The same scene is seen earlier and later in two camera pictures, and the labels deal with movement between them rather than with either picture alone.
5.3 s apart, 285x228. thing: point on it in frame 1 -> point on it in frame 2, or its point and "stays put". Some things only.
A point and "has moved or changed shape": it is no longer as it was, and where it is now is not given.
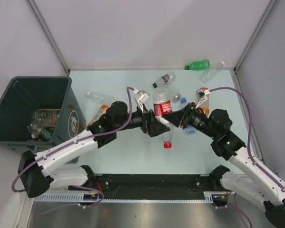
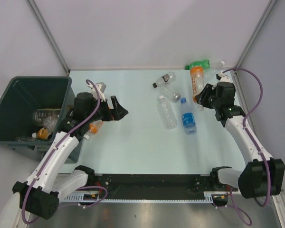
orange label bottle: x=202 y=99 has moved or changed shape
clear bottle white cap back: x=208 y=74 stays put
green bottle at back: x=198 y=65 stays put
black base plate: x=149 y=186 stays put
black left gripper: x=156 y=128 -> x=115 y=114
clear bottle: x=100 y=99 has moved or changed shape
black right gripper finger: x=178 y=117 -> x=203 y=98
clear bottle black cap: x=168 y=78 stays put
